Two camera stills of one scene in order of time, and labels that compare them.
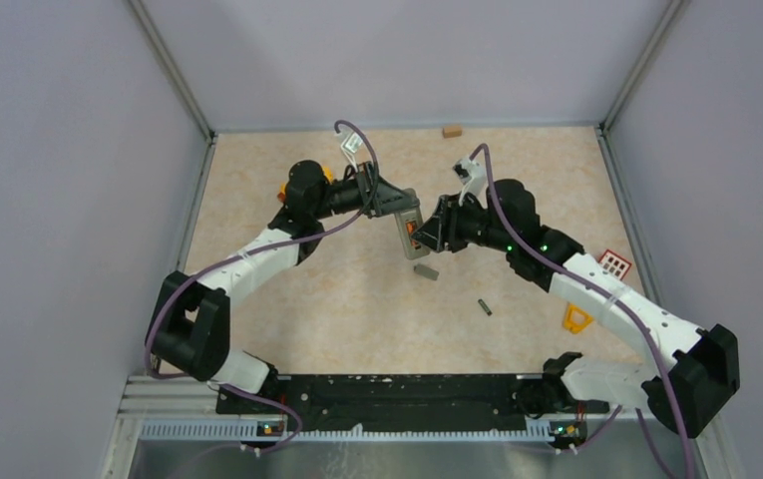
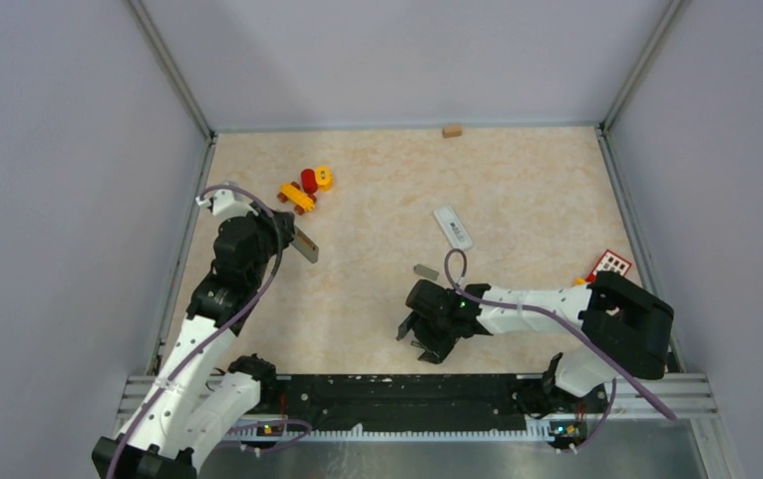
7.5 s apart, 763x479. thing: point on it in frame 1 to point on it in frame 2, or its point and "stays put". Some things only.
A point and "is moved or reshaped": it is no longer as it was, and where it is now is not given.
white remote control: x=408 y=222 is moved or reshaped
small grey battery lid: x=427 y=272 stays put
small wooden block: x=452 y=131 stays put
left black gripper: x=383 y=198 to x=280 y=225
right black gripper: x=443 y=226 to x=418 y=323
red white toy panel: x=614 y=264 stays put
